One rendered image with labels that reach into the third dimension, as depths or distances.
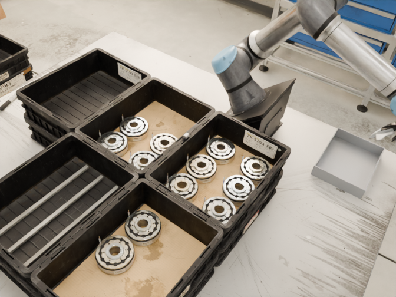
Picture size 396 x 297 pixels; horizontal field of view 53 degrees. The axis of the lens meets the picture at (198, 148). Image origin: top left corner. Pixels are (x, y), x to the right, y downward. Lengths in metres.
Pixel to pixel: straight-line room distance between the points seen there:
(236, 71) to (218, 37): 2.17
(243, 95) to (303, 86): 1.76
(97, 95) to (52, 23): 2.31
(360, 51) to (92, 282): 0.97
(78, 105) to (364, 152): 1.16
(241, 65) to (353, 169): 0.60
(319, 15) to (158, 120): 0.67
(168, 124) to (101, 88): 0.34
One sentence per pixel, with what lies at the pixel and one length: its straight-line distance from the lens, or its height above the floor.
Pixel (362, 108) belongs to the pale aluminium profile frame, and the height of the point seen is 0.02.
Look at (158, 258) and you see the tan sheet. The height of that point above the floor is 0.83.
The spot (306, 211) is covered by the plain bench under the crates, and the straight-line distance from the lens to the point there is 1.46.
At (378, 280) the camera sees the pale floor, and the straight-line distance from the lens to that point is 2.30.
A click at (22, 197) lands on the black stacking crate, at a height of 0.83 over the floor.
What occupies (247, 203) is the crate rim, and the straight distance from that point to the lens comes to 1.14.
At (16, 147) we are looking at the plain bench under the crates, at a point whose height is 0.70.
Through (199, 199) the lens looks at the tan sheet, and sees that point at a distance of 1.25.
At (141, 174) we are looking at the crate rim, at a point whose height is 0.93.
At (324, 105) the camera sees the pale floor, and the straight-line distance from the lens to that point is 3.13.
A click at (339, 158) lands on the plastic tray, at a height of 0.70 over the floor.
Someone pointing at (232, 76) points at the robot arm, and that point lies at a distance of 1.52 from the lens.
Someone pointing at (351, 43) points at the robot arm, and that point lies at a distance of 1.25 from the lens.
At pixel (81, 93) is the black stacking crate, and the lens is 1.64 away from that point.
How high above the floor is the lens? 1.83
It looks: 46 degrees down
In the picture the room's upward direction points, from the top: 6 degrees clockwise
